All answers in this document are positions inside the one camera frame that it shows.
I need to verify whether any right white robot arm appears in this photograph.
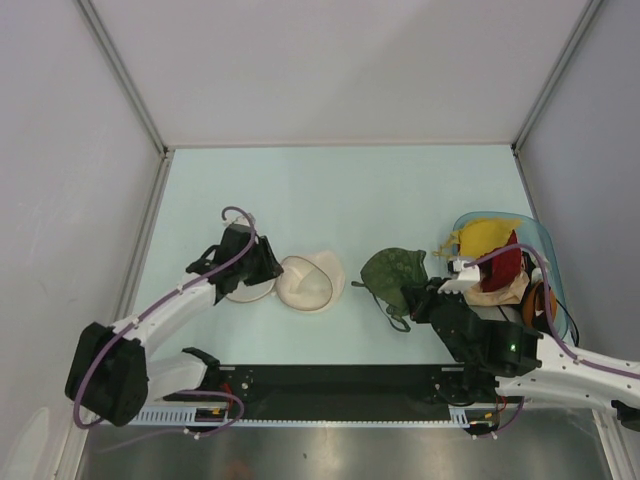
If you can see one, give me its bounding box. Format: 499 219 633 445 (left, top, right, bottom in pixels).
401 282 639 432

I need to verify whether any red lace garment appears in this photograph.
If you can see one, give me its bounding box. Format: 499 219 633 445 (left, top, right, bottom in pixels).
479 230 522 292

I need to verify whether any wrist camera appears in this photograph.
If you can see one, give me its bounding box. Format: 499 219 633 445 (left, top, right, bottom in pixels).
223 211 255 234
438 256 481 294

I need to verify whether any yellow garment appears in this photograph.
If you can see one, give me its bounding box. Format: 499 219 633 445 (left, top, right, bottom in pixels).
432 217 521 260

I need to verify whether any translucent blue plastic basket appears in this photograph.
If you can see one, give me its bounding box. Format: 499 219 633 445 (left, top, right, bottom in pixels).
453 212 570 337

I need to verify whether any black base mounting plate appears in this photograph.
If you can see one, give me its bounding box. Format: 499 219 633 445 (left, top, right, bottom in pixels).
165 365 518 412

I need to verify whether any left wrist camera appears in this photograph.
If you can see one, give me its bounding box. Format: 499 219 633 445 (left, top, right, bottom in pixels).
223 211 255 234

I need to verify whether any white slotted cable duct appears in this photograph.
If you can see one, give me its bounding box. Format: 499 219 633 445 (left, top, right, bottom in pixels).
130 403 499 430

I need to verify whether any orange black garment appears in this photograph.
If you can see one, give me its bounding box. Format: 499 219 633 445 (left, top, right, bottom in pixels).
520 281 551 334

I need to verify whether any beige garment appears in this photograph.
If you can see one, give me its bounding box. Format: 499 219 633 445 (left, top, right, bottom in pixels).
464 271 530 307

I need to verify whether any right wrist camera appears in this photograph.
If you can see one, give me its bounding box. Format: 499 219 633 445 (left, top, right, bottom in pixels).
438 256 481 294

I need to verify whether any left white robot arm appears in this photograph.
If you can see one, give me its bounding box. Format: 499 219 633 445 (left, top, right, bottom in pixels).
64 224 283 429

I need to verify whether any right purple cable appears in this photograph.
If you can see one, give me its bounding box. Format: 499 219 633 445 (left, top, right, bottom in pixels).
462 243 640 441

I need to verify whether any round beige mesh laundry bag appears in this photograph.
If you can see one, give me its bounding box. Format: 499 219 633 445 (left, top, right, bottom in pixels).
227 250 346 314

